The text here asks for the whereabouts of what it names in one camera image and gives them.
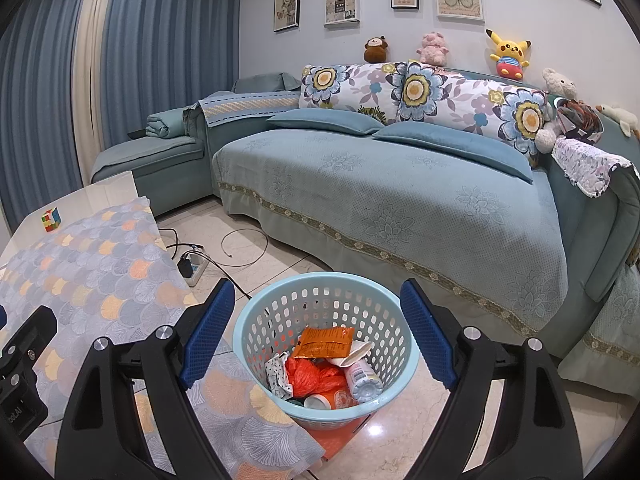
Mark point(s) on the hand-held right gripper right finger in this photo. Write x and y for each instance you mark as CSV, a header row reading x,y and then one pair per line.
x,y
425,330

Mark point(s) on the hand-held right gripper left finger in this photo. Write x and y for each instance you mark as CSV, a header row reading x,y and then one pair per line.
x,y
210,330

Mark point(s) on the white paper cup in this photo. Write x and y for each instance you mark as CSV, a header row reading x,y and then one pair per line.
x,y
352,352

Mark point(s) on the clear plastic bottle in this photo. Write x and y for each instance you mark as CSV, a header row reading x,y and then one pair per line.
x,y
364,380

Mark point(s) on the white dotted wrapper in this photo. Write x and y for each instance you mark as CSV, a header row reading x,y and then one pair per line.
x,y
277,372

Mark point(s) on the orange snack packet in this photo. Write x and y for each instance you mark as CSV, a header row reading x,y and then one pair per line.
x,y
325,342

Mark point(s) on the red plastic bag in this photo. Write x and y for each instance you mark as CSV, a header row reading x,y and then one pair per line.
x,y
312,377

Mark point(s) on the orange paper cup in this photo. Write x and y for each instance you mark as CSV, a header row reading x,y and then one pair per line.
x,y
325,401

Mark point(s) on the light blue plastic basket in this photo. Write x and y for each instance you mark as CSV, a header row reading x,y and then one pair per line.
x,y
320,419

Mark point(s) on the white power strip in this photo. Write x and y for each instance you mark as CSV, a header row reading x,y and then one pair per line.
x,y
197,272

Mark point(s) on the black plug adapter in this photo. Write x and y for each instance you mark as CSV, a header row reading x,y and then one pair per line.
x,y
185,263

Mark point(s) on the scale patterned tablecloth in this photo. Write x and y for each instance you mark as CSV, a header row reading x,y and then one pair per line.
x,y
100,270

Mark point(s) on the colourful puzzle cube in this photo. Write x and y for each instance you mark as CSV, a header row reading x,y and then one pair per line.
x,y
51,219

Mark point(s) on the teal fabric sofa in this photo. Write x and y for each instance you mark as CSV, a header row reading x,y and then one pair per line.
x,y
400,200

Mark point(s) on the orange flat board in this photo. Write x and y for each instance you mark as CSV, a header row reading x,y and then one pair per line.
x,y
335,437

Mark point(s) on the blue cushion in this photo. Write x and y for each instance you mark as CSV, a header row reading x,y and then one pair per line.
x,y
325,122
450,147

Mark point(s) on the black remote control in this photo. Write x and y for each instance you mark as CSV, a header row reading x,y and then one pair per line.
x,y
135,134

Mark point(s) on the teal folded blanket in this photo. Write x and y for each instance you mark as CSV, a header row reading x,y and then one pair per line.
x,y
165,122

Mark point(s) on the blue curtain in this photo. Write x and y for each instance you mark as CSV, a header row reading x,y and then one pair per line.
x,y
35,110
170,40

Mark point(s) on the floral pillow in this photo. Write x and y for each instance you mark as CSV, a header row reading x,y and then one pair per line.
x,y
345,87
440,92
522,116

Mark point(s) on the multicolour woven bag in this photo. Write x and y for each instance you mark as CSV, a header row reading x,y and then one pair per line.
x,y
580,120

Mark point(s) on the white teddy bear plush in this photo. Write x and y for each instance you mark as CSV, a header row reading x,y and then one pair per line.
x,y
555,85

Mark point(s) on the pink pig plush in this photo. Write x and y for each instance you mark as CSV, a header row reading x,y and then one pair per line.
x,y
432,48

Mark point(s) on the brown monkey plush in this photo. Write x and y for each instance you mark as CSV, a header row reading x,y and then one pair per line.
x,y
376,50

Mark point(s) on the yellow plush toy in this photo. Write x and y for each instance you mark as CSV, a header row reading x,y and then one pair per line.
x,y
507,55

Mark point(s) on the beige sheer curtain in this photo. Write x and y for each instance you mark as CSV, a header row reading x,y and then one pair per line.
x,y
92,60

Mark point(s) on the white duck plush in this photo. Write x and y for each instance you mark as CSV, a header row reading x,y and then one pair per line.
x,y
620,116

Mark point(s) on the tall black picture frame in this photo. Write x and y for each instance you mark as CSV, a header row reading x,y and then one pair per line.
x,y
286,7

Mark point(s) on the white collage picture frame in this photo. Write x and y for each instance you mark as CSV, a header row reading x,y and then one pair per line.
x,y
341,6

